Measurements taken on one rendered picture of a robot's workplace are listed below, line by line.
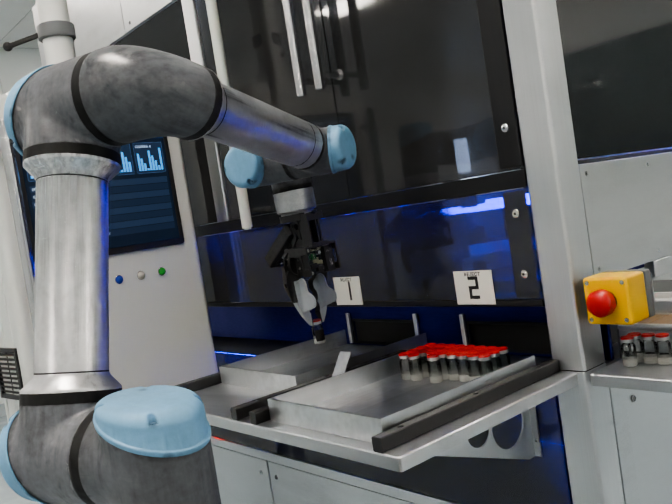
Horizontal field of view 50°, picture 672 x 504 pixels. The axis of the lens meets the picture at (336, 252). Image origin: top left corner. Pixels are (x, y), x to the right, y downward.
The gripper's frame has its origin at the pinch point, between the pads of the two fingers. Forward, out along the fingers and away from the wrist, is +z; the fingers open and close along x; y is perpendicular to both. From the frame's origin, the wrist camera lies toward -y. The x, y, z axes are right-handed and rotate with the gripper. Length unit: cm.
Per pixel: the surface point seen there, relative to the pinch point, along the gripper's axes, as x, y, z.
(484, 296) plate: 16.3, 28.8, 0.6
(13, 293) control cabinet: -40, -50, -16
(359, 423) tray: -21.4, 36.8, 8.8
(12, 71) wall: 106, -511, -179
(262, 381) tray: -11.5, -4.0, 9.4
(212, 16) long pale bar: 11, -30, -67
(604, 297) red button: 14, 53, 1
